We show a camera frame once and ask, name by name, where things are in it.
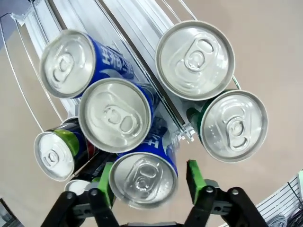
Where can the green Chilsung cider can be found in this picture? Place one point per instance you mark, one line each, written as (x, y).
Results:
(234, 126)

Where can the white can dispenser rack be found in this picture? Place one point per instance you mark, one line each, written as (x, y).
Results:
(139, 26)

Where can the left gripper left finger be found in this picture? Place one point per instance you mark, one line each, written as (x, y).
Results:
(82, 208)

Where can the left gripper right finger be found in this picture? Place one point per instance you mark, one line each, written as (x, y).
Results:
(213, 208)

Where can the silver can at top right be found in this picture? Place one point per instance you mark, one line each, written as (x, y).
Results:
(195, 60)

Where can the blue Pocari Sweat can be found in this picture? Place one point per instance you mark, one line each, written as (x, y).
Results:
(66, 63)
(114, 114)
(143, 180)

